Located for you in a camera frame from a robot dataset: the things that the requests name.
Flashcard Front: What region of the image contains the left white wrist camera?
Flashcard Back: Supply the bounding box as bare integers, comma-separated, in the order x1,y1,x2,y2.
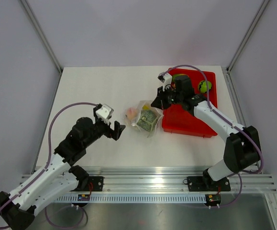
96,104,114,120

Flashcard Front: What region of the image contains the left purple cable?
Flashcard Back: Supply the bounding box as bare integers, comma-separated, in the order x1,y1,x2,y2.
0,102,98,228

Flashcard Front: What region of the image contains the aluminium rail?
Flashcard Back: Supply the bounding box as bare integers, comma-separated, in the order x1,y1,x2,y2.
81,166,277,194

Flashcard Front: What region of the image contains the white slotted cable duct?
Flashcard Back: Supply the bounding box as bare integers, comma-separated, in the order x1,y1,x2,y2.
54,194,206,204

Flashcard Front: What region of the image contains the green round fruit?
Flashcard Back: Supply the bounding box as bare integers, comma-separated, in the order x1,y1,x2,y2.
198,80,212,94

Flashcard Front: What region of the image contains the controller board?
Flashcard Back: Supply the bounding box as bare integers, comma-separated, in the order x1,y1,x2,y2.
78,194,90,202
205,194,222,207

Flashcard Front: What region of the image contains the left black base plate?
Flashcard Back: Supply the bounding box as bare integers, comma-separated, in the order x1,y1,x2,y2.
77,176,104,192

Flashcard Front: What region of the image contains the red plastic tray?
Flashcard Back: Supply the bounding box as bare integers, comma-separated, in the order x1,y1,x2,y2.
162,68,218,138

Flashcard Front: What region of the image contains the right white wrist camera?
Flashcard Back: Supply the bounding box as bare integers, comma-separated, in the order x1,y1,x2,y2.
158,73,172,91

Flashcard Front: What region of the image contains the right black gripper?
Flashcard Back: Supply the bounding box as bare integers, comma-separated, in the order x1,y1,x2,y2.
152,85,184,110

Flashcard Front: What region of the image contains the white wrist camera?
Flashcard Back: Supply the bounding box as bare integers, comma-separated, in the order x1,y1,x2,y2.
158,73,172,91
96,104,114,120

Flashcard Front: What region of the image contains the frame post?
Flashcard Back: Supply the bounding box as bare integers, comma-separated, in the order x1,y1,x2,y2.
19,0,63,76
226,0,271,74

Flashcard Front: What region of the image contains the clear zip top bag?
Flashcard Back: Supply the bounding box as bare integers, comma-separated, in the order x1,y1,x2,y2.
124,100,164,138

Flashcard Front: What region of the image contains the right frame post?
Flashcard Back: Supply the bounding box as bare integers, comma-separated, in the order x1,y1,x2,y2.
226,0,271,74

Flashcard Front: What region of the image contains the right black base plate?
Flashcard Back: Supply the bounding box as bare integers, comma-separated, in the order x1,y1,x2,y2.
183,176,231,192

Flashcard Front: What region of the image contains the left controller board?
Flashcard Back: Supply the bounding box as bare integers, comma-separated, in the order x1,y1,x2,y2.
78,194,90,202

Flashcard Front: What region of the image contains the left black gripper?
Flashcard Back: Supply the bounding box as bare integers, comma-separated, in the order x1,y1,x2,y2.
83,117,125,148

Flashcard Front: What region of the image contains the orange peach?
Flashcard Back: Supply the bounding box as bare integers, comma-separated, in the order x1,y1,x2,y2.
125,107,138,120

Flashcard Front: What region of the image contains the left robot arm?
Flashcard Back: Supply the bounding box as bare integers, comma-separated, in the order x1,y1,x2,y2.
0,104,125,230

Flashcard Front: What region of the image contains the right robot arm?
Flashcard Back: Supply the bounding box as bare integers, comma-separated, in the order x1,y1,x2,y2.
151,73,262,190

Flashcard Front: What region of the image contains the green orange mango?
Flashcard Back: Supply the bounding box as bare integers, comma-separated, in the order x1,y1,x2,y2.
172,74,183,83

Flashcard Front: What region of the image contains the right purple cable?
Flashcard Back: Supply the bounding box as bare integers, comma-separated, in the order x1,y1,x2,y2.
166,64,264,208

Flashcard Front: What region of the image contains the left frame post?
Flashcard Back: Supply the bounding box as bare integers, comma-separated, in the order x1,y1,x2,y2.
19,0,63,76

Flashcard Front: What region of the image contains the right controller board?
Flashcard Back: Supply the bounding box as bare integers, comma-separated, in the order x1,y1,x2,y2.
205,194,222,207

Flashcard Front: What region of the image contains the green netted melon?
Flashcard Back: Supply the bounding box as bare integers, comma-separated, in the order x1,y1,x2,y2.
136,110,158,133

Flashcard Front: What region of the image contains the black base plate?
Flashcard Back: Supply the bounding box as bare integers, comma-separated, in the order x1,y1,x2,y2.
183,176,231,192
77,176,104,192

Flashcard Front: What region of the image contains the purple cable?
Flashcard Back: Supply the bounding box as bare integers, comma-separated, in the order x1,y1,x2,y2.
166,64,264,208
0,102,98,228

